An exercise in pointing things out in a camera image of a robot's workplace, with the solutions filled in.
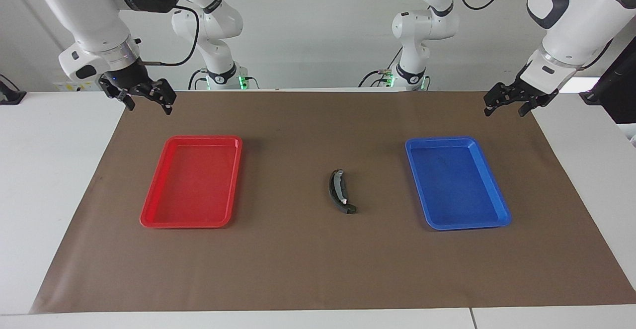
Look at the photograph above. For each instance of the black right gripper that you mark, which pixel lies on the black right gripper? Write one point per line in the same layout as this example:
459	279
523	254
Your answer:
129	80

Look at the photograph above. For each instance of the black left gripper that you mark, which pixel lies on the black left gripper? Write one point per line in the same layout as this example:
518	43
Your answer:
521	92

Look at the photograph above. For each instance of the curved brake shoe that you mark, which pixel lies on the curved brake shoe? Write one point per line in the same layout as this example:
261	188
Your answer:
334	192

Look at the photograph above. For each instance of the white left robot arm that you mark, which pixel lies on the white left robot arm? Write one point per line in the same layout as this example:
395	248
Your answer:
576	21

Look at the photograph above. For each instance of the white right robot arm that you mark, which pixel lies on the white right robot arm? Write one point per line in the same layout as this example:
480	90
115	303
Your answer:
89	16

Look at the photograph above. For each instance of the white box with yellow labels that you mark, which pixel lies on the white box with yellow labels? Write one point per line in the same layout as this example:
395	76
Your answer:
74	86

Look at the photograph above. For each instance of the blue plastic tray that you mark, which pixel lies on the blue plastic tray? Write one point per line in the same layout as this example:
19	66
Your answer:
457	185

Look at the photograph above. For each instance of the red plastic tray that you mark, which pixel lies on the red plastic tray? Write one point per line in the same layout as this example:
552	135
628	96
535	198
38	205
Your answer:
189	185

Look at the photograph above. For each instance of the black monitor stand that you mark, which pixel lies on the black monitor stand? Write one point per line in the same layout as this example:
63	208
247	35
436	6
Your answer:
621	95

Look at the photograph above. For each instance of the brown paper mat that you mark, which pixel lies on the brown paper mat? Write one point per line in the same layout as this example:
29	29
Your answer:
323	259

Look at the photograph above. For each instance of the black clamp bracket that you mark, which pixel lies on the black clamp bracket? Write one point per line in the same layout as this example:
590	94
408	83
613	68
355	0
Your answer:
10	95

